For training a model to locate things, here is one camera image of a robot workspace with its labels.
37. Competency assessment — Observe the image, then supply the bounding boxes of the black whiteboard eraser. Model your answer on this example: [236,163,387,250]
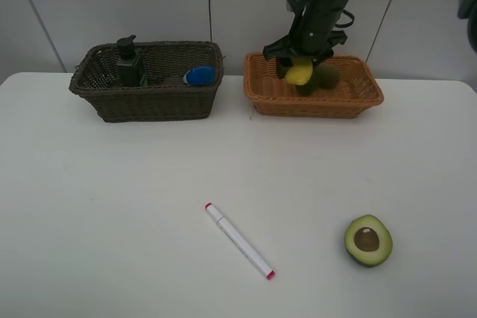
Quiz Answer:
[162,76,185,86]

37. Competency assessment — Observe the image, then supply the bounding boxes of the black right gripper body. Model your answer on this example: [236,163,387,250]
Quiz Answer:
[262,4,347,60]

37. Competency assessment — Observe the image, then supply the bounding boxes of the dark brown wicker basket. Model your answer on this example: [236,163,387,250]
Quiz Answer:
[69,41,224,123]

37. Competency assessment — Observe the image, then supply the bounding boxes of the brown kiwi fruit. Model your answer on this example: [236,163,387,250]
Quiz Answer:
[315,63,341,89]

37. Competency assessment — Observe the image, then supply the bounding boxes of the whole green avocado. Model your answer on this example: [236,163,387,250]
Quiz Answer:
[295,72,321,96]

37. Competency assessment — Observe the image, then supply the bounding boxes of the orange wicker basket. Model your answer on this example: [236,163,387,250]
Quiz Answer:
[244,52,384,118]

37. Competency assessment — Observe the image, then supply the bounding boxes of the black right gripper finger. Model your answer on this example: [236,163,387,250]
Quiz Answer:
[276,57,292,79]

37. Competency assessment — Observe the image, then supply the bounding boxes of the white pink-tipped marker pen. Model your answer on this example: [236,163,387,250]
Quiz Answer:
[205,203,276,281]

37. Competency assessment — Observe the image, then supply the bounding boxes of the halved avocado with pit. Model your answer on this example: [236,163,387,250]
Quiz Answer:
[344,214,393,267]

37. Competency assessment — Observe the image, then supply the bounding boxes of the white bottle blue cap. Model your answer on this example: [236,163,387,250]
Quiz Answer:
[183,66,215,86]

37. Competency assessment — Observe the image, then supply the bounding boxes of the dark green pump bottle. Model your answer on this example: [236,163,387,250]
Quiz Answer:
[116,35,148,87]

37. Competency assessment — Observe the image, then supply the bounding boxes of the yellow lemon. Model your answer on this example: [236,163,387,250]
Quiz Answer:
[285,57,314,86]

